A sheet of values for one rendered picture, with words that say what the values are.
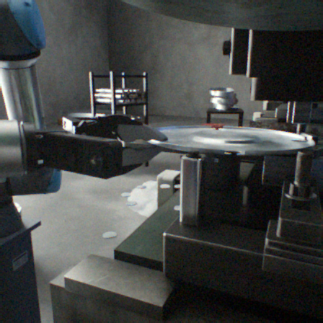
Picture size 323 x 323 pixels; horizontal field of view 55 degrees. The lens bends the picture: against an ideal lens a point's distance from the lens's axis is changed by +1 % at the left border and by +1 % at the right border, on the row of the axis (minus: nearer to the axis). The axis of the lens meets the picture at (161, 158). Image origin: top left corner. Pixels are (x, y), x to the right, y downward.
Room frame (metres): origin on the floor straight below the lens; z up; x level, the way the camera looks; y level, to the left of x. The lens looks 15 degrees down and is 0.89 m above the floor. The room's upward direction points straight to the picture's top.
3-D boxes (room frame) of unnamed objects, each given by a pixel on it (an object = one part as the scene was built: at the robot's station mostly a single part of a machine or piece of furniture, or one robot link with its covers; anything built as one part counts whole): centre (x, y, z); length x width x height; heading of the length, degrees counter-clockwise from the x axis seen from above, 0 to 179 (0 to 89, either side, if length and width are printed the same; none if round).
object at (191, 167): (0.38, -0.04, 0.75); 0.03 x 0.03 x 0.10; 67
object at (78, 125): (0.44, 0.13, 0.80); 0.12 x 0.09 x 0.08; 119
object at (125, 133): (0.48, 0.04, 0.81); 0.09 x 0.06 x 0.03; 119
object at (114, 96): (3.06, 0.42, 0.47); 0.46 x 0.43 x 0.95; 47
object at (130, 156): (0.48, 0.04, 0.78); 0.09 x 0.06 x 0.03; 119
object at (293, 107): (0.49, -0.22, 0.84); 0.05 x 0.03 x 0.04; 157
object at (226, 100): (3.56, -0.73, 0.40); 0.45 x 0.40 x 0.79; 169
